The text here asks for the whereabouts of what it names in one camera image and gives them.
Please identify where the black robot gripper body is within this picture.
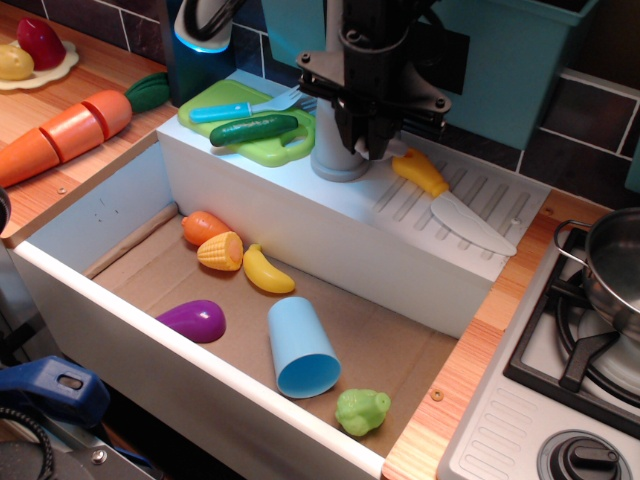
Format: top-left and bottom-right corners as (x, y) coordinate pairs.
(297, 1), (451, 131)

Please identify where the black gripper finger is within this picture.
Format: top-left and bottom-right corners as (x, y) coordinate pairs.
(367, 116), (405, 160)
(333, 97), (372, 151)

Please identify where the grey toy faucet with lever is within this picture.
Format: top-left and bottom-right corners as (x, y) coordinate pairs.
(311, 1), (370, 182)

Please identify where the green plastic cutting board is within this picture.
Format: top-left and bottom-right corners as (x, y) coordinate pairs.
(178, 80), (316, 167)

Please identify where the green toy cucumber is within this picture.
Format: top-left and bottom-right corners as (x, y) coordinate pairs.
(209, 114), (299, 147)

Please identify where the teal plastic bin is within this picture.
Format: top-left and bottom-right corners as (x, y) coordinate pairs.
(262, 1), (596, 149)

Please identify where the yellow toy banana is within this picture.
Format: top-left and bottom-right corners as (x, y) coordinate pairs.
(243, 244), (296, 294)

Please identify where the yellow toy corn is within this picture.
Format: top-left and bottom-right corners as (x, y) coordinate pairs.
(197, 231), (244, 271)

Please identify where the small orange toy carrot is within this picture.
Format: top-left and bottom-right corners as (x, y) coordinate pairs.
(181, 211), (231, 246)

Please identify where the white toy sink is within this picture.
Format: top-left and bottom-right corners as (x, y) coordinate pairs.
(9, 68), (552, 480)

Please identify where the light blue plastic cup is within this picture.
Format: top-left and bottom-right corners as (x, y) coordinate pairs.
(267, 297), (342, 399)

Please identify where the purple toy eggplant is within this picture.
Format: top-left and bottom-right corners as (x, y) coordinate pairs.
(156, 300), (227, 343)

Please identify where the large orange toy carrot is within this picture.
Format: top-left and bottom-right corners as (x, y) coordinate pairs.
(1, 72), (170, 188)

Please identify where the steel cooking pot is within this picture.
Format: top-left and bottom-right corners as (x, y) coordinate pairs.
(553, 207), (639, 341)

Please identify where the light green toy vegetable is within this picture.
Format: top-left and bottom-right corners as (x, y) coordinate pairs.
(335, 389), (392, 437)

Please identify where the red toy fruit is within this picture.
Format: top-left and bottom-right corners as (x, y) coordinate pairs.
(16, 17), (66, 71)

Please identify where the cream flower shaped plate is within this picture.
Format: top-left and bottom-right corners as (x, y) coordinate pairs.
(0, 40), (79, 91)

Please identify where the grey toy stove top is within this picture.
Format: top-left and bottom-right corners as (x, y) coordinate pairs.
(437, 221), (639, 479)

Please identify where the black stove grate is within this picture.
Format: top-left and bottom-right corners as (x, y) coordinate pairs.
(504, 226), (639, 438)

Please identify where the yellow toy potato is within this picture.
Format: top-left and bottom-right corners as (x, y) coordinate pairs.
(0, 44), (34, 81)

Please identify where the black stove knob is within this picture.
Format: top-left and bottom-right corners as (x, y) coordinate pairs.
(537, 430), (633, 480)

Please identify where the blue clamp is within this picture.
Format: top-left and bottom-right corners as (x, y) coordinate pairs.
(1, 356), (110, 428)

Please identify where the yellow handled toy knife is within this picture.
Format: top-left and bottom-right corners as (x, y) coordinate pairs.
(391, 148), (517, 257)

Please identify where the blue handled toy fork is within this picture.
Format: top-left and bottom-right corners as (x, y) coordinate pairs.
(189, 87), (302, 124)

